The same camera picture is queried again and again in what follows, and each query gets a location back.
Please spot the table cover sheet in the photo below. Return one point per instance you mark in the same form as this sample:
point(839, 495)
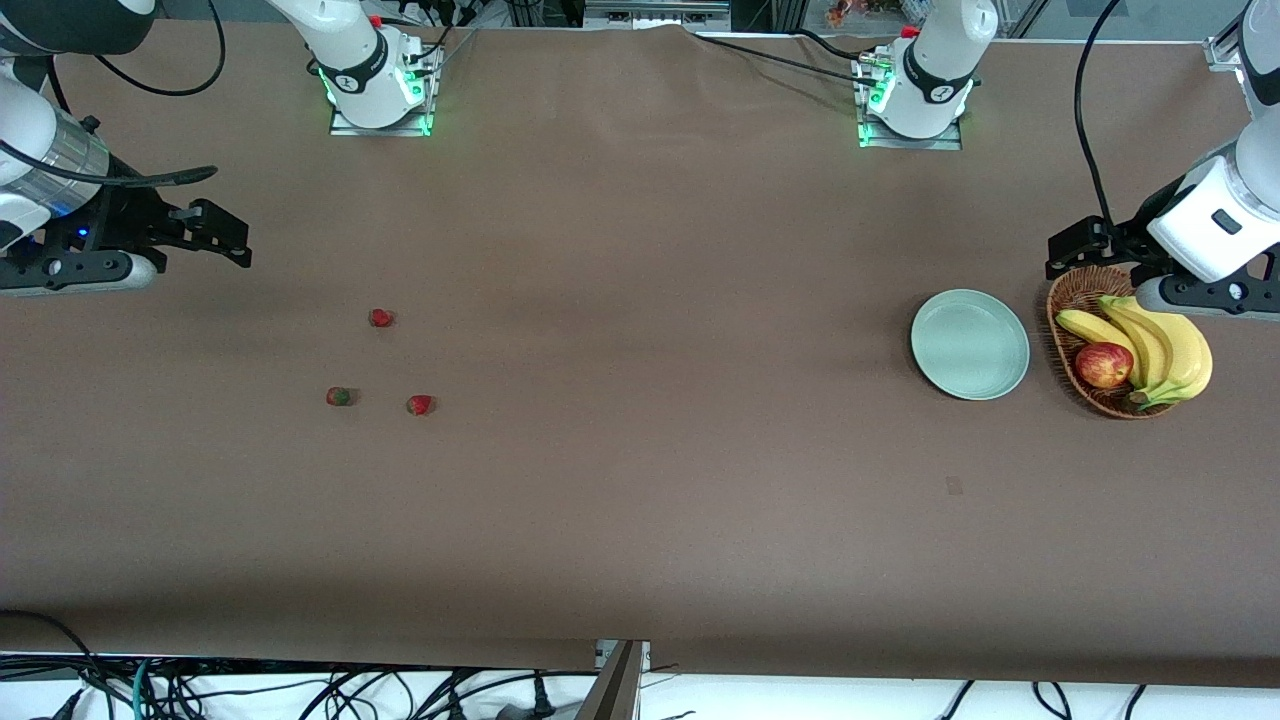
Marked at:
point(640, 500)

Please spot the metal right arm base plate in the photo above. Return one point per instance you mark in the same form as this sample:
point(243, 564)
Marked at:
point(380, 131)

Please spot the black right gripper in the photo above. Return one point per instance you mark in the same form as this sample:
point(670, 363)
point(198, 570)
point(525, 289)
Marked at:
point(122, 222)

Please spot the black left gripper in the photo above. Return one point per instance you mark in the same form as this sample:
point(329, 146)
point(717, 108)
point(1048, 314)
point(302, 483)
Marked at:
point(1127, 243)

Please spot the orange background object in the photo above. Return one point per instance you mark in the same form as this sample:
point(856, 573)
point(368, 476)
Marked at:
point(845, 12)

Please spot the red apple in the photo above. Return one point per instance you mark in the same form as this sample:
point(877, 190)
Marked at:
point(1103, 365)

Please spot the yellow banana bunch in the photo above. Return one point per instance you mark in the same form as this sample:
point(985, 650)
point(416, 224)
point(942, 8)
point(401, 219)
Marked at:
point(1180, 360)

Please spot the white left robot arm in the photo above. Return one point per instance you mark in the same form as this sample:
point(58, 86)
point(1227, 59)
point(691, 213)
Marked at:
point(940, 60)

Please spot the red plastic strawberry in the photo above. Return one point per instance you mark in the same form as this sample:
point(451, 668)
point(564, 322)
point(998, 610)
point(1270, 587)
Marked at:
point(380, 318)
point(419, 405)
point(339, 397)

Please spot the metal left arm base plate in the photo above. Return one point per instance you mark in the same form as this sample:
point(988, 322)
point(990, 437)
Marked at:
point(910, 144)

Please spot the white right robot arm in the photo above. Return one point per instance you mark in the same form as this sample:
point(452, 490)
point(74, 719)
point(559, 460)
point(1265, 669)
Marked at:
point(365, 60)

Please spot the grey equipment rail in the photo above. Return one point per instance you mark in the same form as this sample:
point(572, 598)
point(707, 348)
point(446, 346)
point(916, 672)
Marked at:
point(650, 15)

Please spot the pale green round plate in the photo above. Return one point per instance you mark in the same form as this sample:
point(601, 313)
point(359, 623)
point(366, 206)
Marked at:
point(965, 345)

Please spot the woven wicker basket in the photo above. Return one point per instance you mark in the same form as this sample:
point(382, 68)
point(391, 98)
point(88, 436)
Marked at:
point(1100, 403)

